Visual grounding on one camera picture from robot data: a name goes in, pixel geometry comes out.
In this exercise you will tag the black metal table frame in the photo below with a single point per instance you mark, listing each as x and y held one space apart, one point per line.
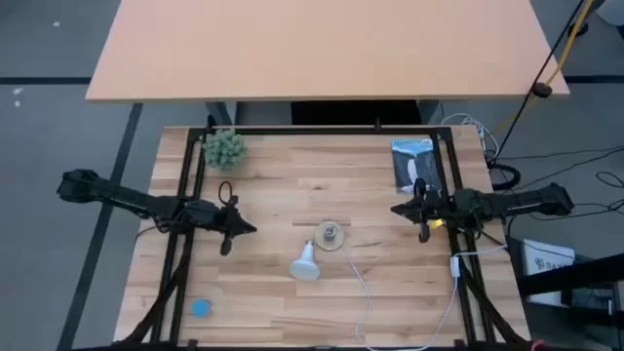
317 130

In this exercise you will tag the white flood light bulb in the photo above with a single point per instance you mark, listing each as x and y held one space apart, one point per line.
304 265

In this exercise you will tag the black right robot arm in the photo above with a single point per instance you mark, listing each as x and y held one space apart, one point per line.
517 202

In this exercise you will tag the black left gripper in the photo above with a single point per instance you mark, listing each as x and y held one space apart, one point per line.
212 215

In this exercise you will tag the black furniture bar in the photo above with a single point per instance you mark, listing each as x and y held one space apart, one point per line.
570 278

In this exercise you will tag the yellow tape tag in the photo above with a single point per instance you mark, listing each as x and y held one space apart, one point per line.
436 223

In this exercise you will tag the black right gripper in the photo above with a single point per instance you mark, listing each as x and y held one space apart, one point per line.
439 208

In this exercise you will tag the grey desk leg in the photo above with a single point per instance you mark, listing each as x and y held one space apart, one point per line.
220 113
429 111

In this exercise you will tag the white printed box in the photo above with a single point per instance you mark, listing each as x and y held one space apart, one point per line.
546 263

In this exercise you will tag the black under-desk box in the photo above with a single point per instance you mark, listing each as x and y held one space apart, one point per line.
356 113

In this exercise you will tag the beige wooden desk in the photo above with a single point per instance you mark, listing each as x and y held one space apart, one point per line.
322 49

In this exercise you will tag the blue round disc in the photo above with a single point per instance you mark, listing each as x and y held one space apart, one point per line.
201 308

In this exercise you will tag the wooden disc lamp socket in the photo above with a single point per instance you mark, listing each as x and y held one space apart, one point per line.
329 236

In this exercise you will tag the green ball plant in pot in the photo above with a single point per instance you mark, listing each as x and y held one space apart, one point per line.
225 150

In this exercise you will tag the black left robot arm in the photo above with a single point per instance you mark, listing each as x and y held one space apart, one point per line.
122 196

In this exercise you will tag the waterfall cover book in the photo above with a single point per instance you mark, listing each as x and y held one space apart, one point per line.
414 161

